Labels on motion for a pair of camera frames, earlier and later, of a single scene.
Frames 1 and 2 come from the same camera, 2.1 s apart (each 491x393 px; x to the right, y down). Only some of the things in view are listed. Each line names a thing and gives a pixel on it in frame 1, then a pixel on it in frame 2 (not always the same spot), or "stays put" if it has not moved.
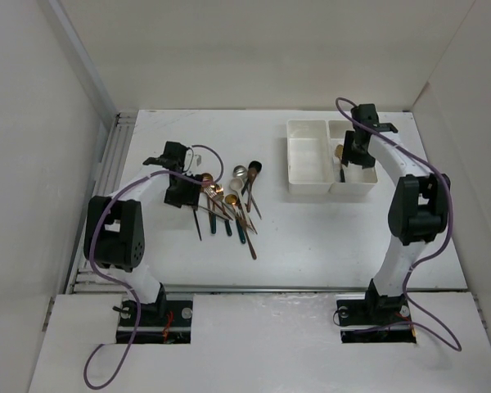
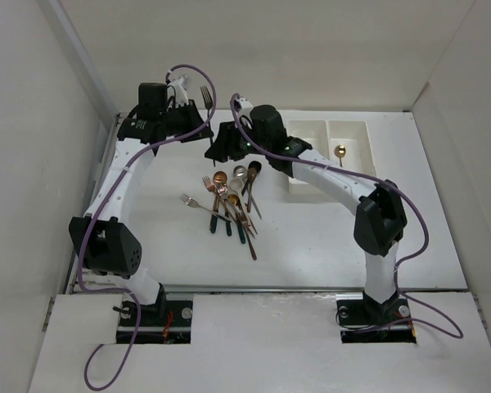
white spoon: x=237 y=184 stays put
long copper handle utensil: x=245 y=227 stays put
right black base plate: x=357 y=312 stays put
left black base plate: x=174 y=328 stays put
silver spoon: x=240 y=172 stays put
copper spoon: x=207 y=181 to x=219 y=178
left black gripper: x=189 y=199 to x=197 y=128
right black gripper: x=367 y=160 to x=225 y=143
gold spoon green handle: x=339 y=151 stays put
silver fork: x=197 y=224 to x=208 y=102
